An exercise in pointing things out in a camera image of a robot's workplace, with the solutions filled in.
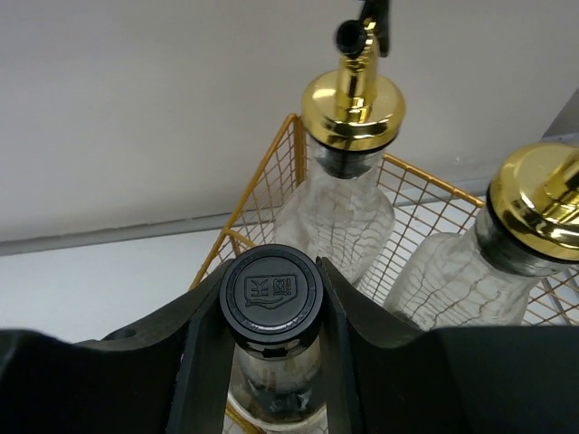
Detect gold wire basket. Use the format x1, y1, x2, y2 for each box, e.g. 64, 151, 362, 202
188, 112, 579, 434

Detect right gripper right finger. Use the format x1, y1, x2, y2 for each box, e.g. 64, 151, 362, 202
317, 259, 578, 433

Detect dark soy sauce bottle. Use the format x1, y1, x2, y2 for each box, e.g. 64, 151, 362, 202
220, 244, 326, 433

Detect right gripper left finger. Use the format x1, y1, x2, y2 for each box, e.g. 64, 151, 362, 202
1, 266, 234, 433

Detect clear oil bottle dark contents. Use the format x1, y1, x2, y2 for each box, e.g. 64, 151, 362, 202
383, 143, 578, 330

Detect clear oil bottle gold spout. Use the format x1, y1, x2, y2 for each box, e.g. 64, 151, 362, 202
274, 1, 405, 285

